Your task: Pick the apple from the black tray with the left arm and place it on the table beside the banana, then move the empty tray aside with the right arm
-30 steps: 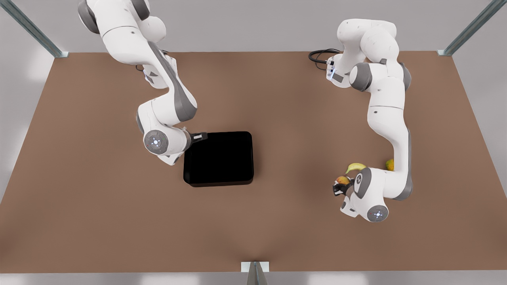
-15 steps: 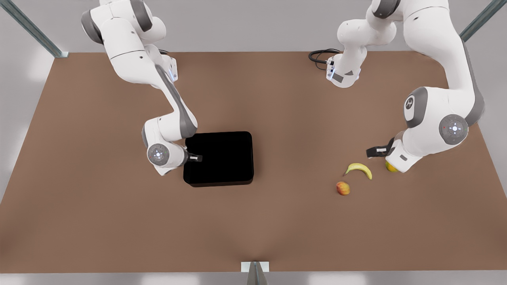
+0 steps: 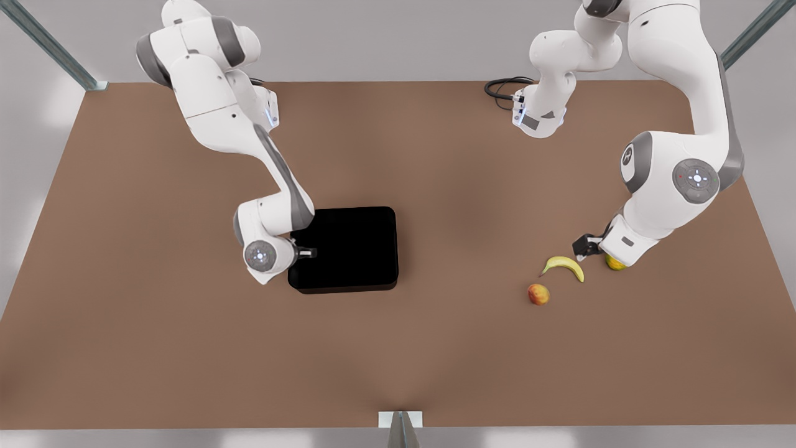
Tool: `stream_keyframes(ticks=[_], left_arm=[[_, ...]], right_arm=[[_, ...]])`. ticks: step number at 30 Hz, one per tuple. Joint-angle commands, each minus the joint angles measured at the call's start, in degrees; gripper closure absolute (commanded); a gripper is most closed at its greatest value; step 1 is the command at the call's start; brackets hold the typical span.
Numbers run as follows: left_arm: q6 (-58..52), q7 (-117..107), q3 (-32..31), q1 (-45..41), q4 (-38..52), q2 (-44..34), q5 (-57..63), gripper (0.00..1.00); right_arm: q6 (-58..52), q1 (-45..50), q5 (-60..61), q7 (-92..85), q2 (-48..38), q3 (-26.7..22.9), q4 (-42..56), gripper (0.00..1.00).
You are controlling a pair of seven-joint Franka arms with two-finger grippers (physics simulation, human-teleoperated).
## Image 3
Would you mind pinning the red yellow peach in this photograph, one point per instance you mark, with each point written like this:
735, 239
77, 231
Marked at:
538, 294

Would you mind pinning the silver frame post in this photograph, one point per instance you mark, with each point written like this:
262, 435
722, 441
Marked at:
46, 40
755, 31
401, 426

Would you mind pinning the black square tray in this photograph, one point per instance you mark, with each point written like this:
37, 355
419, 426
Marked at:
354, 249

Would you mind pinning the yellow banana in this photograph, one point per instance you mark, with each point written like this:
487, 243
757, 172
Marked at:
567, 264

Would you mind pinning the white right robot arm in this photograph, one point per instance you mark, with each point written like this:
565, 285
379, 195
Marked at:
211, 112

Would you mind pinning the yellow green pear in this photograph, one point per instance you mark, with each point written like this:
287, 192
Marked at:
614, 264

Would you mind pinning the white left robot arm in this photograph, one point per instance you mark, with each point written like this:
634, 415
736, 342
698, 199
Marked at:
671, 180

